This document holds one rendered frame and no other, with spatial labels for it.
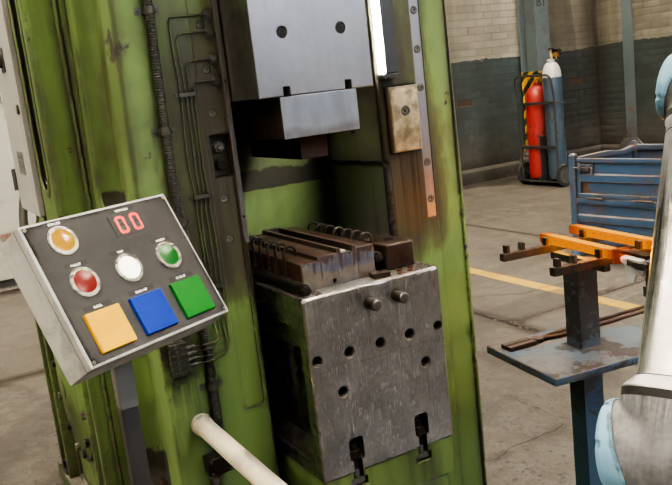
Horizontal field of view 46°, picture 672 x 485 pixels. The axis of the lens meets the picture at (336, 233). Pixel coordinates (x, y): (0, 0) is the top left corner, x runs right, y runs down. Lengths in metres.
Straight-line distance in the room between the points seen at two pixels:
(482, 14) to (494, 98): 1.00
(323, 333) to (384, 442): 0.34
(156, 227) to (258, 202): 0.73
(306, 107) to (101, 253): 0.60
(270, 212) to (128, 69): 0.70
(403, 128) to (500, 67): 8.05
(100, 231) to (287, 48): 0.60
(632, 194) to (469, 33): 4.74
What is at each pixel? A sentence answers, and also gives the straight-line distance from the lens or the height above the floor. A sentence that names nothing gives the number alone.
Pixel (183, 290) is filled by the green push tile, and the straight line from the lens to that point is 1.57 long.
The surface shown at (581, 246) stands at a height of 0.92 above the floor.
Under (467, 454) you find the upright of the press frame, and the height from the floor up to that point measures 0.27.
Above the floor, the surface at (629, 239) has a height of 0.92.
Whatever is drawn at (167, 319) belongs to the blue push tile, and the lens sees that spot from 1.52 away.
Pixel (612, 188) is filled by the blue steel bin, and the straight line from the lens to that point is 5.65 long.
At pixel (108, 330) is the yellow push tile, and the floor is 1.01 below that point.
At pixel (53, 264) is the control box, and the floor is 1.13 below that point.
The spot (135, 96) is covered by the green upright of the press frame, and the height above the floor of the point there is 1.40.
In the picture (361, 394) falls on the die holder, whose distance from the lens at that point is 1.93.
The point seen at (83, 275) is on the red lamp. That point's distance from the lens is 1.48.
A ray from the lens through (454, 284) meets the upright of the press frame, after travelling 2.29.
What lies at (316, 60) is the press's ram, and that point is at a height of 1.44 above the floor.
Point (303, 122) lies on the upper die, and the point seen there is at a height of 1.30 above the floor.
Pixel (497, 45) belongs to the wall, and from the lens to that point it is 10.12.
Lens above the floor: 1.38
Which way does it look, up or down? 11 degrees down
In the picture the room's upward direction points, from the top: 7 degrees counter-clockwise
